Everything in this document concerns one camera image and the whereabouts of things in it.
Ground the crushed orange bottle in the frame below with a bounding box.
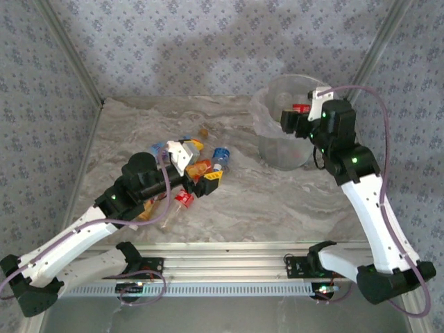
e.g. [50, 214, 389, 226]
[185, 158, 213, 182]

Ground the clear cola bottle red label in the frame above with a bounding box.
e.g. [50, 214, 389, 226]
[160, 189, 196, 234]

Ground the clear plastic bin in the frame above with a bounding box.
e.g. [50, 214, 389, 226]
[251, 74, 332, 171]

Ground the crushed bottle bright blue label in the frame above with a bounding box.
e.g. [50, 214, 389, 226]
[210, 146, 232, 173]

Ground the aluminium mounting beam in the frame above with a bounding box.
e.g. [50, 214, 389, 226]
[36, 241, 372, 284]

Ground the small circuit board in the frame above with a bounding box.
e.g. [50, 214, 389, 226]
[310, 282, 340, 300]
[115, 282, 146, 293]

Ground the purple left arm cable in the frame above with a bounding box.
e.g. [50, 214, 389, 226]
[0, 147, 173, 301]

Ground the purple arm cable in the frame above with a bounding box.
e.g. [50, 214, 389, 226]
[0, 147, 173, 301]
[318, 85, 433, 319]

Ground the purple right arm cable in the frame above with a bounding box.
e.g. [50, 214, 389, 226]
[318, 85, 433, 319]

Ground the aluminium frame post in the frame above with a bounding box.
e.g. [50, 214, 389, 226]
[345, 0, 417, 102]
[34, 0, 105, 105]

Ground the grey slotted cable duct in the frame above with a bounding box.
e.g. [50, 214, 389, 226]
[60, 281, 318, 298]

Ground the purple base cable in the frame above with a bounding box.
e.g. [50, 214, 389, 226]
[103, 268, 168, 307]
[315, 273, 357, 305]

